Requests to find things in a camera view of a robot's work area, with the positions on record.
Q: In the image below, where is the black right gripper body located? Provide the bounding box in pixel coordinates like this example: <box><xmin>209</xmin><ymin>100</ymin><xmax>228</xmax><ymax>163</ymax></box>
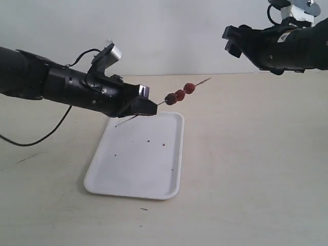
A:
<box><xmin>243</xmin><ymin>27</ymin><xmax>305</xmax><ymax>75</ymax></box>

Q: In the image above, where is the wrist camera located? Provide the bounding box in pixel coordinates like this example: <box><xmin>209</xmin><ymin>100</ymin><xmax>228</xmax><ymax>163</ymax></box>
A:
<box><xmin>267</xmin><ymin>0</ymin><xmax>321</xmax><ymax>28</ymax></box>
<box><xmin>88</xmin><ymin>41</ymin><xmax>122</xmax><ymax>75</ymax></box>

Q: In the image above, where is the thin wooden skewer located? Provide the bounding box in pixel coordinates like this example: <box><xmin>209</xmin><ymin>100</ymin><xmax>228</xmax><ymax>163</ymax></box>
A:
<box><xmin>115</xmin><ymin>77</ymin><xmax>212</xmax><ymax>128</ymax></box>

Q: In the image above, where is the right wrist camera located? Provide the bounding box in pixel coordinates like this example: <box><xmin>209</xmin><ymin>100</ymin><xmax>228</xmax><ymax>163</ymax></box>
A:
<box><xmin>267</xmin><ymin>0</ymin><xmax>321</xmax><ymax>28</ymax></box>

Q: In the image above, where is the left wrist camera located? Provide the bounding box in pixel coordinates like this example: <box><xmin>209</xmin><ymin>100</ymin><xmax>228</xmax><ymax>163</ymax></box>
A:
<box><xmin>88</xmin><ymin>41</ymin><xmax>122</xmax><ymax>75</ymax></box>

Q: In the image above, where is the white rectangular plastic tray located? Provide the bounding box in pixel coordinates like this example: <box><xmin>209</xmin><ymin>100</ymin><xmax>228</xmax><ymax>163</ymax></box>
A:
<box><xmin>84</xmin><ymin>112</ymin><xmax>185</xmax><ymax>200</ymax></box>

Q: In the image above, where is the dark red fruit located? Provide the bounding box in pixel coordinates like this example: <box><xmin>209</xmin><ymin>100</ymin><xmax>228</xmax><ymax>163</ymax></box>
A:
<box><xmin>165</xmin><ymin>93</ymin><xmax>177</xmax><ymax>106</ymax></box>

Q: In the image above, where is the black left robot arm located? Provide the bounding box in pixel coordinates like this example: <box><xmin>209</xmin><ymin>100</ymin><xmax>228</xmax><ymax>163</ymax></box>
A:
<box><xmin>1</xmin><ymin>44</ymin><xmax>157</xmax><ymax>118</ymax></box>

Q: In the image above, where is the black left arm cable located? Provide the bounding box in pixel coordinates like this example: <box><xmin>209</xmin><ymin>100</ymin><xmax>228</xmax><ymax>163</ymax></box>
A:
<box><xmin>0</xmin><ymin>48</ymin><xmax>103</xmax><ymax>147</ymax></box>

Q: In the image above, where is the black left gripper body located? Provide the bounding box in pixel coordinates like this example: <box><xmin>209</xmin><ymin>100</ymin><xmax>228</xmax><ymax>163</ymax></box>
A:
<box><xmin>43</xmin><ymin>67</ymin><xmax>139</xmax><ymax>117</ymax></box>

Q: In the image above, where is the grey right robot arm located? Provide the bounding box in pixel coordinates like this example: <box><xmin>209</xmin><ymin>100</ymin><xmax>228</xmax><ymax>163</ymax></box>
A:
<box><xmin>222</xmin><ymin>19</ymin><xmax>327</xmax><ymax>75</ymax></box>

